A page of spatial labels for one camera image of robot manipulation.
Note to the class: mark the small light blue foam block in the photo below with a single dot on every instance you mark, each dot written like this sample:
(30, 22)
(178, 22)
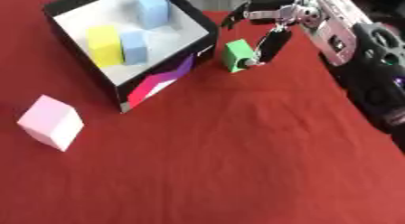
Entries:
(135, 47)

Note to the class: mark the green foam cube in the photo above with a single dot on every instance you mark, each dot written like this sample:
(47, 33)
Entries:
(236, 54)

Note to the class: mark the pink foam cube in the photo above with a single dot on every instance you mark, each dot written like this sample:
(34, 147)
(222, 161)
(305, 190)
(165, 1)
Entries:
(51, 122)

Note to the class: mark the yellow foam block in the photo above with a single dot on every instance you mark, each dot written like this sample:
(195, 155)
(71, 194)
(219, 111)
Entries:
(104, 45)

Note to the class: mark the black box with white inside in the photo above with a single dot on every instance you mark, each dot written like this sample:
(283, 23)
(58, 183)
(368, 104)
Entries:
(158, 83)

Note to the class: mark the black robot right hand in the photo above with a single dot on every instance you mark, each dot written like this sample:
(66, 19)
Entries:
(274, 44)

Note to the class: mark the large light blue foam block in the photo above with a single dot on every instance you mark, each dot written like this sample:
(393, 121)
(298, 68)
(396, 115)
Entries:
(153, 9)

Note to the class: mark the silver and black robot right arm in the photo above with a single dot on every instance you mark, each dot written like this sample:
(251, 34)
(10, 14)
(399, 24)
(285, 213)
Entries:
(364, 53)

